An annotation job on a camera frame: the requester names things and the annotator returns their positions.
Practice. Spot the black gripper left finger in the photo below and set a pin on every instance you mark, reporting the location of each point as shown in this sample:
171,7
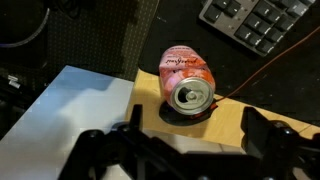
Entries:
136,118

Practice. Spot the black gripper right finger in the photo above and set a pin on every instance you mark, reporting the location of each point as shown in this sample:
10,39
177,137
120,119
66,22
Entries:
255,133

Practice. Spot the pink dented soda can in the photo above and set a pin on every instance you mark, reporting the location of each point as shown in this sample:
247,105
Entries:
185,75

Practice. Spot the light wooden desk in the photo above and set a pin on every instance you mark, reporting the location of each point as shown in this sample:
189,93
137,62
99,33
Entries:
233,123

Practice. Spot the black and red mouse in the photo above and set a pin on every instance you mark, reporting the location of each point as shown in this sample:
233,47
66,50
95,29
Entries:
173,118

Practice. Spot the black desk mat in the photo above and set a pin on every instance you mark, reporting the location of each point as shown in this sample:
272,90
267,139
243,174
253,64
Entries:
186,23

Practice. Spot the grey and black keyboard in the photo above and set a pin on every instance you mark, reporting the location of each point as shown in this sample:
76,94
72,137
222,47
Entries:
253,23

